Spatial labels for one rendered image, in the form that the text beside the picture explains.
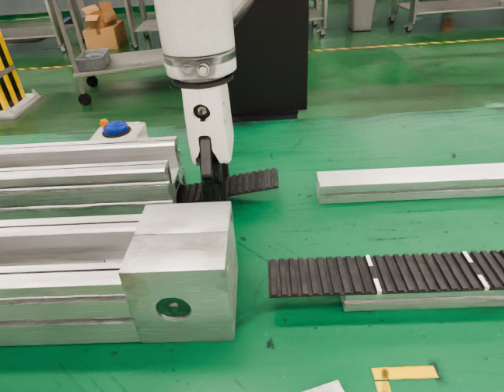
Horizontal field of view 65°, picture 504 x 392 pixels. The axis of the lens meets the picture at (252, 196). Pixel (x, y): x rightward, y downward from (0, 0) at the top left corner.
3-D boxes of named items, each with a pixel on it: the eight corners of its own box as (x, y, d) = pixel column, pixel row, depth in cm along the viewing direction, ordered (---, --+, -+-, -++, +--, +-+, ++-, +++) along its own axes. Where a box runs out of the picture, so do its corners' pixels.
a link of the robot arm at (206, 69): (232, 57, 42) (235, 85, 43) (236, 38, 49) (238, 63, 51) (155, 61, 42) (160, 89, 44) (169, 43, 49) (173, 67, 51)
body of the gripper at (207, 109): (230, 78, 43) (238, 168, 49) (234, 54, 51) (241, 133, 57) (162, 82, 43) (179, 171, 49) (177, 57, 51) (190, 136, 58)
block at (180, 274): (239, 253, 48) (232, 187, 43) (234, 341, 38) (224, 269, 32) (166, 256, 48) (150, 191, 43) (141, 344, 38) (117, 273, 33)
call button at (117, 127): (132, 129, 68) (129, 118, 67) (126, 139, 65) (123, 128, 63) (110, 131, 68) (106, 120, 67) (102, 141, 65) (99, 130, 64)
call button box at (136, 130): (152, 151, 72) (145, 119, 69) (139, 179, 64) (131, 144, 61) (110, 153, 73) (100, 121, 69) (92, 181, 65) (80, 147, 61)
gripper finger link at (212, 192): (221, 173, 49) (226, 216, 52) (222, 161, 51) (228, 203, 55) (195, 174, 49) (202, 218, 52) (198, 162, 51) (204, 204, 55)
